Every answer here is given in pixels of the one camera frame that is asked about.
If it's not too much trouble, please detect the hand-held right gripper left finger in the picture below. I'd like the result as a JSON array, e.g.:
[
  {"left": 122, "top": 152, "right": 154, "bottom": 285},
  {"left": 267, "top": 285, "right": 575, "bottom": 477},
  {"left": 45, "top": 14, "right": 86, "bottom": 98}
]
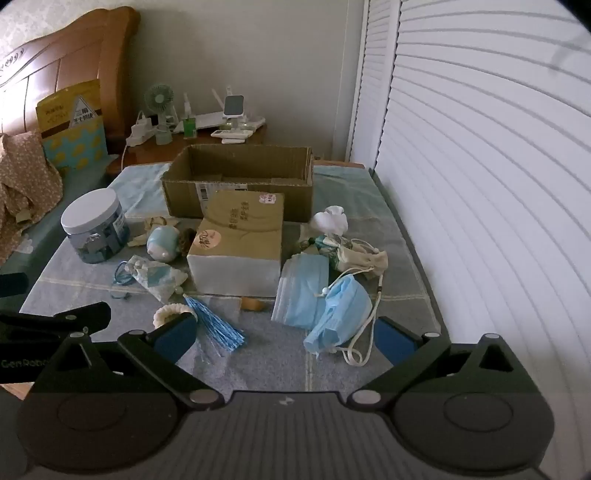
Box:
[{"left": 34, "top": 314, "right": 227, "bottom": 411}]

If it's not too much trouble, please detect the green bottle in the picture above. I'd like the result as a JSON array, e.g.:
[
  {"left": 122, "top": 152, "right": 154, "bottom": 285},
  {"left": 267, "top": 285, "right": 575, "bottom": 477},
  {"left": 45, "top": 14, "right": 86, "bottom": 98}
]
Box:
[{"left": 183, "top": 92, "right": 198, "bottom": 139}]

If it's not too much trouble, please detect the wooden nightstand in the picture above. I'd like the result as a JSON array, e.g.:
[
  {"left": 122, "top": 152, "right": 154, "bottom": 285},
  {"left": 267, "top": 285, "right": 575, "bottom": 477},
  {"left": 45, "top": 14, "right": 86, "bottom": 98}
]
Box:
[{"left": 107, "top": 124, "right": 269, "bottom": 176}]

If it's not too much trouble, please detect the white device with dark screen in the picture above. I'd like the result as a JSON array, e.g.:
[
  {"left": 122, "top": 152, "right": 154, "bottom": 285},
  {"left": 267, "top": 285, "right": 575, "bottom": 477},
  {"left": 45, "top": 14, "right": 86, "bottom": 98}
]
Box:
[{"left": 222, "top": 93, "right": 247, "bottom": 130}]

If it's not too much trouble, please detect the brown floral cloth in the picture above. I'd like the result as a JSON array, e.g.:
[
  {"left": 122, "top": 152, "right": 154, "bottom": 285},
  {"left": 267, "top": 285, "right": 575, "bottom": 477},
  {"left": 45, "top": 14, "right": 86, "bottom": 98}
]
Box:
[{"left": 0, "top": 131, "right": 64, "bottom": 266}]

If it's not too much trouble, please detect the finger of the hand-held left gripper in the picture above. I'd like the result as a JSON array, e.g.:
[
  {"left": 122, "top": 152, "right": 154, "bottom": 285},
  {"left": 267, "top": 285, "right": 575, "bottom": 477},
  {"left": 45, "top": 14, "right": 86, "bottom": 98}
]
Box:
[
  {"left": 51, "top": 302, "right": 112, "bottom": 343},
  {"left": 0, "top": 273, "right": 29, "bottom": 298}
]

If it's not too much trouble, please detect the light blue plush toy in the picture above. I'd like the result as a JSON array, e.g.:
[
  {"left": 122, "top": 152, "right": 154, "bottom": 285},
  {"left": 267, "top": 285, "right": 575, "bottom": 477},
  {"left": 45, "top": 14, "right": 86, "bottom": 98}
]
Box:
[{"left": 147, "top": 225, "right": 181, "bottom": 263}]

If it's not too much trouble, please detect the wide white louvered door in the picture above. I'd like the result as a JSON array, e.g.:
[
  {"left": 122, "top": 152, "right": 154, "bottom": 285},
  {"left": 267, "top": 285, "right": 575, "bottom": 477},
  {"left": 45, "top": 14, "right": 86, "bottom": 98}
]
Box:
[{"left": 374, "top": 0, "right": 591, "bottom": 462}]

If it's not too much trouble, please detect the blue face mask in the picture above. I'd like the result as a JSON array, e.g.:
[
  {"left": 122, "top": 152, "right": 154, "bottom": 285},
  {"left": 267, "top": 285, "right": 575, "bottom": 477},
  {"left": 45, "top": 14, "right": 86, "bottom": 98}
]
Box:
[{"left": 303, "top": 275, "right": 384, "bottom": 367}]

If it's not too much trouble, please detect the yellow and teal bag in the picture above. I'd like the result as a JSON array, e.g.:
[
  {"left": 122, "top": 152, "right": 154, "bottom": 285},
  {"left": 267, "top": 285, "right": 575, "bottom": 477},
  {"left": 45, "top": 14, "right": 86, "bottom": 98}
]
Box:
[{"left": 36, "top": 78, "right": 109, "bottom": 171}]

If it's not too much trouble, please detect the clear jar with white lid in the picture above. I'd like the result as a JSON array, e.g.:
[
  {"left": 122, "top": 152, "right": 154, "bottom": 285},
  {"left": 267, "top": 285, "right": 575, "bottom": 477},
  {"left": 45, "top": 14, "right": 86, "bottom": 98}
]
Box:
[{"left": 61, "top": 188, "right": 127, "bottom": 265}]

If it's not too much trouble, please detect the beige drawstring pouch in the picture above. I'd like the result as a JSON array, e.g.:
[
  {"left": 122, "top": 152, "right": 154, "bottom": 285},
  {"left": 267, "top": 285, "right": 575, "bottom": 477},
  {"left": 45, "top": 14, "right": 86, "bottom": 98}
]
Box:
[{"left": 330, "top": 237, "right": 389, "bottom": 281}]

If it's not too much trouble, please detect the teal floral pouch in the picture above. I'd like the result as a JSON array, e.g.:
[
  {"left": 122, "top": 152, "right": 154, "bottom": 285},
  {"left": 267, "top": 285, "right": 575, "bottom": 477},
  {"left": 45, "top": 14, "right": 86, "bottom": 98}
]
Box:
[{"left": 293, "top": 233, "right": 342, "bottom": 266}]

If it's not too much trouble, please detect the small green desk fan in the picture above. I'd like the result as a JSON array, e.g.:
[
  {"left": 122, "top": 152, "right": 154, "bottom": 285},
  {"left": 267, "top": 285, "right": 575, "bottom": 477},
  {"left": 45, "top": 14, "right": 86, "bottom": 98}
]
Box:
[{"left": 144, "top": 83, "right": 177, "bottom": 146}]

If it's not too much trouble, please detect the wooden bed headboard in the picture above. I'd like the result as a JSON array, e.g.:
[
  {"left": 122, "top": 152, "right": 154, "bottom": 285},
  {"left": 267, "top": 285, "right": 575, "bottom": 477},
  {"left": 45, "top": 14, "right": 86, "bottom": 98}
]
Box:
[{"left": 0, "top": 6, "right": 141, "bottom": 153}]

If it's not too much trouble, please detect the white cloth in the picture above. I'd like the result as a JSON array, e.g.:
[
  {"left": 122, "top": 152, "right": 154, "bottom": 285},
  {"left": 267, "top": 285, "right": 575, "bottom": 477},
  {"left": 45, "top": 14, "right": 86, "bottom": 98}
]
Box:
[{"left": 310, "top": 206, "right": 350, "bottom": 235}]

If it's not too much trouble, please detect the white power strip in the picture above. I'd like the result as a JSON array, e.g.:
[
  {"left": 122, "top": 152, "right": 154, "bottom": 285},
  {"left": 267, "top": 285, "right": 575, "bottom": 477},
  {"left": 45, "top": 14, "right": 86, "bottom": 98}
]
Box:
[{"left": 126, "top": 111, "right": 160, "bottom": 147}]

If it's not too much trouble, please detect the floral sachet with blue cord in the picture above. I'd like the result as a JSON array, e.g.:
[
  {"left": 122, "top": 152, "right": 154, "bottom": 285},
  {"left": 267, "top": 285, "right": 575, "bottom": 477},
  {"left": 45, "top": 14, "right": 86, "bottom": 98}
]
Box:
[{"left": 111, "top": 255, "right": 189, "bottom": 301}]

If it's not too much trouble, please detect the bed with teal sheet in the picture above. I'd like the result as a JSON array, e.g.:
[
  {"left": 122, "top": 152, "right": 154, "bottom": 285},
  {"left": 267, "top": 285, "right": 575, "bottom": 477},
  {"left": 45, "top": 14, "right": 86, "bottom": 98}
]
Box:
[{"left": 0, "top": 154, "right": 121, "bottom": 296}]

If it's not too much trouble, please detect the cardboard box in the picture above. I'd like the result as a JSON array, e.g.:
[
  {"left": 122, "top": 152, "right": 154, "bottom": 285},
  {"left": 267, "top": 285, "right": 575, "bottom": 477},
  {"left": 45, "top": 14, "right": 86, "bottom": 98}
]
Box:
[
  {"left": 161, "top": 144, "right": 315, "bottom": 223},
  {"left": 187, "top": 190, "right": 284, "bottom": 296}
]

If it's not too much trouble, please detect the white router with antennas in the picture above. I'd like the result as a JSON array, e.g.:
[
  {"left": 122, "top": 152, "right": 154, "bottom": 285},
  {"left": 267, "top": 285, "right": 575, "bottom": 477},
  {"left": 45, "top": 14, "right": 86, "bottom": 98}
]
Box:
[{"left": 173, "top": 85, "right": 267, "bottom": 132}]

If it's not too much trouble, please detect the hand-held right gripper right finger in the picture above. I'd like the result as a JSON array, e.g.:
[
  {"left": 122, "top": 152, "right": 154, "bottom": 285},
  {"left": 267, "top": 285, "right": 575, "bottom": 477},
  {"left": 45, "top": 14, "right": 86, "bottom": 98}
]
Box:
[{"left": 346, "top": 316, "right": 546, "bottom": 411}]

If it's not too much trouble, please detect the narrow white louvered door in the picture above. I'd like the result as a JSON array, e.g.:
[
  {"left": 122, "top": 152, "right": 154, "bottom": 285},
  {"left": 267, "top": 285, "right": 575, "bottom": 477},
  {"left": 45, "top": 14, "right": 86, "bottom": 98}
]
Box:
[{"left": 346, "top": 0, "right": 402, "bottom": 171}]

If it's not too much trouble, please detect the closed cardboard box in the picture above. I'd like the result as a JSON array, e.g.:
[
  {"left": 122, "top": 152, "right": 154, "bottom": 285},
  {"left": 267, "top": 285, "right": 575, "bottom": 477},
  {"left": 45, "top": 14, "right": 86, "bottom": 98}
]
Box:
[{"left": 187, "top": 190, "right": 284, "bottom": 296}]

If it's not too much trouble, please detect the white bead bracelet blue tassel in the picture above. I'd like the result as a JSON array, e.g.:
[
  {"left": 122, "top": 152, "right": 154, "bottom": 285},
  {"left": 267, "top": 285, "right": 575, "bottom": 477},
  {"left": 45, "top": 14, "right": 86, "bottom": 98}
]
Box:
[{"left": 154, "top": 295, "right": 247, "bottom": 354}]

